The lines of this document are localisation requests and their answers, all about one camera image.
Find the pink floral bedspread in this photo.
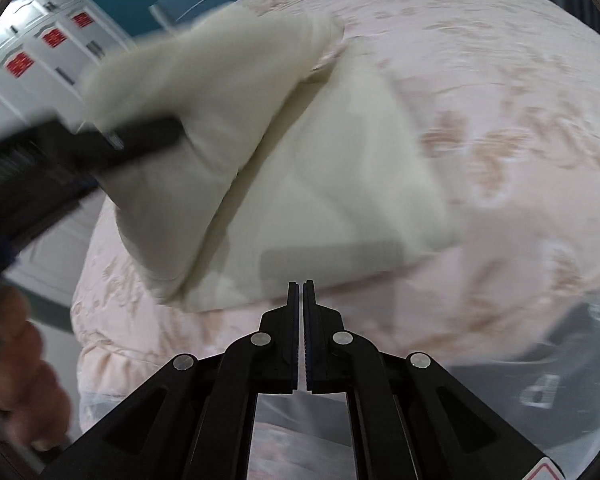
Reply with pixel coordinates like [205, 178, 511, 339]
[71, 0, 600, 399]

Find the white wardrobe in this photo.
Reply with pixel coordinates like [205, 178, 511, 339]
[0, 0, 131, 307]

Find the cream quilted jacket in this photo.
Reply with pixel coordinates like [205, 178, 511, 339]
[83, 3, 455, 312]

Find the left hand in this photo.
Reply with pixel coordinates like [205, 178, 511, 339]
[0, 285, 71, 451]

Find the clear plastic storage bag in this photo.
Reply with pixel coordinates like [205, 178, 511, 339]
[78, 278, 600, 480]

